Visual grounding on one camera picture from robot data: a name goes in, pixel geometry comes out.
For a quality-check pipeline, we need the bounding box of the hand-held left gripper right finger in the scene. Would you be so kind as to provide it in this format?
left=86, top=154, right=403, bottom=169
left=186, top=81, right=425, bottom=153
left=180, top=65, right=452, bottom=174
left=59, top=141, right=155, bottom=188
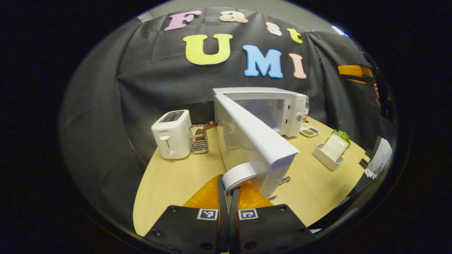
left=229, top=182, right=315, bottom=254

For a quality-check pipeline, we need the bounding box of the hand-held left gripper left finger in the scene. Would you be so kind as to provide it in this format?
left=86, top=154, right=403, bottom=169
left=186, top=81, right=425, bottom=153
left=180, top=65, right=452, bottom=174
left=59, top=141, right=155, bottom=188
left=145, top=175, right=229, bottom=254

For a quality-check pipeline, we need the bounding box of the toast sandwich with lettuce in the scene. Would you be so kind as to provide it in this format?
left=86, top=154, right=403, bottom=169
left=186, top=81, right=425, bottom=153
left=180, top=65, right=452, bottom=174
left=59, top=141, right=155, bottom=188
left=321, top=129, right=351, bottom=162

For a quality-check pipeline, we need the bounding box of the white microwave oven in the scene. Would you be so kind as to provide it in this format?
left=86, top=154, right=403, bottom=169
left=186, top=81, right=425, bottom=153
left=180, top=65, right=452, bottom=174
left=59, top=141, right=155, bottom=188
left=213, top=87, right=307, bottom=200

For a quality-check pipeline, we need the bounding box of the white and black chair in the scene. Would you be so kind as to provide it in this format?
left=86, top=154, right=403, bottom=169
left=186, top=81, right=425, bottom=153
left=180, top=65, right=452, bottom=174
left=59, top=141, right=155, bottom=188
left=360, top=136, right=393, bottom=180

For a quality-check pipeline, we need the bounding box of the white divided plate of beans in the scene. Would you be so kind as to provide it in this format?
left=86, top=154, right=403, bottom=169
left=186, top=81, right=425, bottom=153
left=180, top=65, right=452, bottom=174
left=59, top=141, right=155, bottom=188
left=299, top=122, right=320, bottom=138

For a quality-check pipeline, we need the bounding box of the white ribbed tray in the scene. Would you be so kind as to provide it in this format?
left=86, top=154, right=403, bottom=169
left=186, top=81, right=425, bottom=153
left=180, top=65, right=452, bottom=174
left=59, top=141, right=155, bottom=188
left=313, top=143, right=344, bottom=171

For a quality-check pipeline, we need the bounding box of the clear utensil holder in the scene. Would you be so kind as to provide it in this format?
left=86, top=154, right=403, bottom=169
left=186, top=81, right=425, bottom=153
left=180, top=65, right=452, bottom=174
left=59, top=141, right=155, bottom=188
left=189, top=124, right=209, bottom=155

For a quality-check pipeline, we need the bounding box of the white toaster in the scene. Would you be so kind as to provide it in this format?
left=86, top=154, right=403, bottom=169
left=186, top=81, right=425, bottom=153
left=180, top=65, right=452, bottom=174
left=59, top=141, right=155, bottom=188
left=151, top=109, right=192, bottom=160

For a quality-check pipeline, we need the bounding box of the brown wooden spoon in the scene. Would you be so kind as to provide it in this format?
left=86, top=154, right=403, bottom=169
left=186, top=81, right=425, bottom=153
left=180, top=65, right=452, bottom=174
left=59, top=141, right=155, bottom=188
left=194, top=121, right=219, bottom=136

